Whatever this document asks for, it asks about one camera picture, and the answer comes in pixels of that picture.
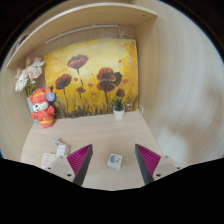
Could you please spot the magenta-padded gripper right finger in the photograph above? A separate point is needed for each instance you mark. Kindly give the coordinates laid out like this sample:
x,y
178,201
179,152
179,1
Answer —
x,y
150,161

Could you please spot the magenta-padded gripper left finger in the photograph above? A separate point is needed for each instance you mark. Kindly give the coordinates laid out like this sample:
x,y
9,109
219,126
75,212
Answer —
x,y
80,160

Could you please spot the white charger with cartoon sticker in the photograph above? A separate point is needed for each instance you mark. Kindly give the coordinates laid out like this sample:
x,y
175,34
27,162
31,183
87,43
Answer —
x,y
114,160

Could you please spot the pastel multicolour power strip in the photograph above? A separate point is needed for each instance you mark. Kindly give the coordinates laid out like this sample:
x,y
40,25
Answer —
x,y
46,159

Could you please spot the small plant in white pot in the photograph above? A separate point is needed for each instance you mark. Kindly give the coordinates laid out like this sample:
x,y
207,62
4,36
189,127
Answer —
x,y
119,114

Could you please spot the red plush toy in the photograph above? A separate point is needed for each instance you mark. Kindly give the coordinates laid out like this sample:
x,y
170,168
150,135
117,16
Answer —
x,y
43,115

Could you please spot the light blue vase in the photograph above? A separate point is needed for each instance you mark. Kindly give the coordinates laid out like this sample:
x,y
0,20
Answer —
x,y
30,103

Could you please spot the pink and white flower bouquet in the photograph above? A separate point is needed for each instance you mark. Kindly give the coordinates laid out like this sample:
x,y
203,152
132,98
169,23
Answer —
x,y
31,71

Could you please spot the yellow poppy flower painting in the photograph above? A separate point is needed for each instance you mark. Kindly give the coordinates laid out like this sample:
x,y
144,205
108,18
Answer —
x,y
93,56

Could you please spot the white light bar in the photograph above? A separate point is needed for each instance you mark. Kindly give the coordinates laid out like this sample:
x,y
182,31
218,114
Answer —
x,y
80,30

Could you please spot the wooden shelf unit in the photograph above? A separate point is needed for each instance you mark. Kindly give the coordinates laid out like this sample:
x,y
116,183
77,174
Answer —
x,y
100,15

